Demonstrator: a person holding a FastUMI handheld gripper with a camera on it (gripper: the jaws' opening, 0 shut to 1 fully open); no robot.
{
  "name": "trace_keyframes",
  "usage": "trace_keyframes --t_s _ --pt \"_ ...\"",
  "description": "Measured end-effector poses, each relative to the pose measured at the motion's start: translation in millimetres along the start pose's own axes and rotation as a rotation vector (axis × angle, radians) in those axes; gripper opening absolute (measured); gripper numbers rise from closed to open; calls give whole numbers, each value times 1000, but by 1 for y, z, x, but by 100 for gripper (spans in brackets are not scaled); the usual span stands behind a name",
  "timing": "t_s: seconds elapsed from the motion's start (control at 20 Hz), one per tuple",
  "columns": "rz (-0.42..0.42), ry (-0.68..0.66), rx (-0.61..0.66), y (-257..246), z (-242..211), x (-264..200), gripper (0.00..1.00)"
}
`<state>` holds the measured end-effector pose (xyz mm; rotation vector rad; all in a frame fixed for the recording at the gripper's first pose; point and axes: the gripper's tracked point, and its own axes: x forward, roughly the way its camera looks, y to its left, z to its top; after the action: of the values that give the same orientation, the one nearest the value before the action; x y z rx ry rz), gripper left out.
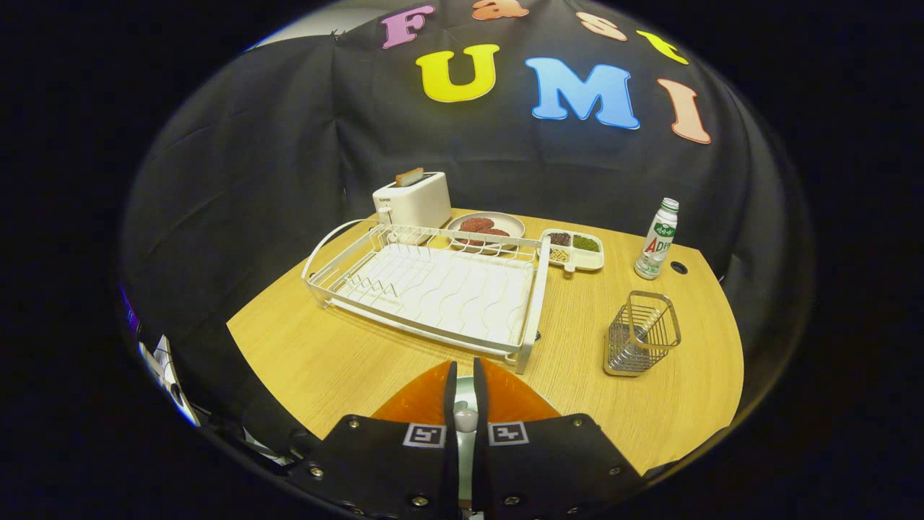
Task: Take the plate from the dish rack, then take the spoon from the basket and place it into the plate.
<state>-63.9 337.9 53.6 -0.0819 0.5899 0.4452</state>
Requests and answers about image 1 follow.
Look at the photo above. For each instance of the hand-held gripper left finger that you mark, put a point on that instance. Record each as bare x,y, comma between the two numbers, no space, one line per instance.
449,469

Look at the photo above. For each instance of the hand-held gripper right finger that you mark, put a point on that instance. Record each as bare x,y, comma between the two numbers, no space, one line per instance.
482,469

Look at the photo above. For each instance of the metal spoon with white tip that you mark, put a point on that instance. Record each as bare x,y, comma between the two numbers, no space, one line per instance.
465,422

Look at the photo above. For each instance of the beige round plate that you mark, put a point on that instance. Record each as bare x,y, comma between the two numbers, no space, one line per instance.
509,222

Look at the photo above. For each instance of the pile of yellow soybeans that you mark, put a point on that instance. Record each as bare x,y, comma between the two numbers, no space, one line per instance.
559,255

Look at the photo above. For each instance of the white divided tray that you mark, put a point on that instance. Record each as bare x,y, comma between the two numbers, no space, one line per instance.
588,258

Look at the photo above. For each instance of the pile of dark red beans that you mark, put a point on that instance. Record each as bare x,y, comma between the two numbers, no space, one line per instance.
559,239

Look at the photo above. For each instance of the pile of green beans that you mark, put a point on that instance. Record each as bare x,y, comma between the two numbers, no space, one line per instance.
586,243

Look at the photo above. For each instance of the white toaster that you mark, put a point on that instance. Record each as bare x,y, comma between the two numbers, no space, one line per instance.
419,202

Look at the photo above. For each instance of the white drink bottle green label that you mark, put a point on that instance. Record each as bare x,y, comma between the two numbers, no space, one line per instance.
653,253

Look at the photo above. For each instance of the brown toast slice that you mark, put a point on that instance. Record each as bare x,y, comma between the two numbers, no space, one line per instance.
409,177

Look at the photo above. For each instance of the black backdrop cloth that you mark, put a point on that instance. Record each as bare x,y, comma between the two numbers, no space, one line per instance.
253,180

